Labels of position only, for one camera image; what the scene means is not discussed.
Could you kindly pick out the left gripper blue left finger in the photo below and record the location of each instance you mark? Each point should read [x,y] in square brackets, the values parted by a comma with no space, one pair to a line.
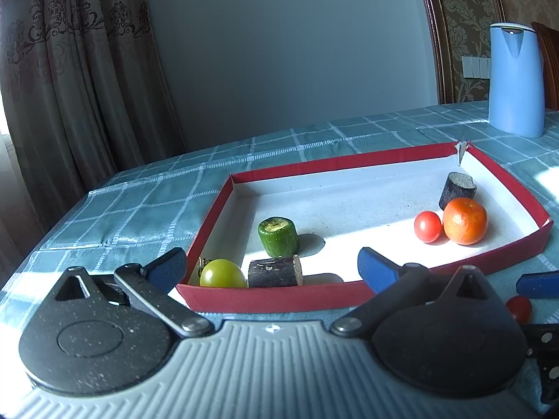
[148,288]

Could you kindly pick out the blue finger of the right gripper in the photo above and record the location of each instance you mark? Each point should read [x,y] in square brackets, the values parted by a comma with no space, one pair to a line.
[539,285]

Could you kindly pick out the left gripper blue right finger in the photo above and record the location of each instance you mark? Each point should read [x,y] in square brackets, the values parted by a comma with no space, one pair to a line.
[395,288]

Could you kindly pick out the red cherry tomato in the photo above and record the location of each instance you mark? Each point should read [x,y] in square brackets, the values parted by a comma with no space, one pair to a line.
[520,308]
[427,226]

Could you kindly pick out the small yellow-green tomato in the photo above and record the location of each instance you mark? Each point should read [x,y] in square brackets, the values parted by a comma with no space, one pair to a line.
[222,273]

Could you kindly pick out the orange mandarin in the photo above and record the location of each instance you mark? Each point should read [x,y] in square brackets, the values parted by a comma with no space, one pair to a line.
[465,221]

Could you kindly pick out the eggplant chunk sideways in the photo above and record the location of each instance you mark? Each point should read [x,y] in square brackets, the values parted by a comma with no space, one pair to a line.
[275,272]

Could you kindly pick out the dark eggplant chunk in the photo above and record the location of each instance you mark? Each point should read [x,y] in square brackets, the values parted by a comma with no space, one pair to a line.
[457,185]

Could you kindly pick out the green cucumber chunk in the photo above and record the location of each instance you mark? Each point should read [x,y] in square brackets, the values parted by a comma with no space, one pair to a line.
[279,236]

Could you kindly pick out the teal plaid tablecloth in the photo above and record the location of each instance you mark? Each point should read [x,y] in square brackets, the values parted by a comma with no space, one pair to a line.
[141,212]

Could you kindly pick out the red cardboard tray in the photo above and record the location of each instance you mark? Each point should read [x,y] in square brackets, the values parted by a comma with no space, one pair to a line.
[343,204]

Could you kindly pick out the blue electric kettle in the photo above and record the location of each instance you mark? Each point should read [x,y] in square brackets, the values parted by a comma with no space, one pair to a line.
[516,92]

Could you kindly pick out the brown patterned curtain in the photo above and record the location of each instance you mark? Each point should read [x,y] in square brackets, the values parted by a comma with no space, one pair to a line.
[84,94]

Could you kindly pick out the brown wooden chair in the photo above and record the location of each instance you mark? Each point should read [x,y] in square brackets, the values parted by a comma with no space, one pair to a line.
[548,40]

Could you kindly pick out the white wall switch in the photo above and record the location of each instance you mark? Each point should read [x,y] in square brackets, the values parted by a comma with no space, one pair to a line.
[476,67]

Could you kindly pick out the dark wooden door frame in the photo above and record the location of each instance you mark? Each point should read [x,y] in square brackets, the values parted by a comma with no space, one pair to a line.
[441,51]

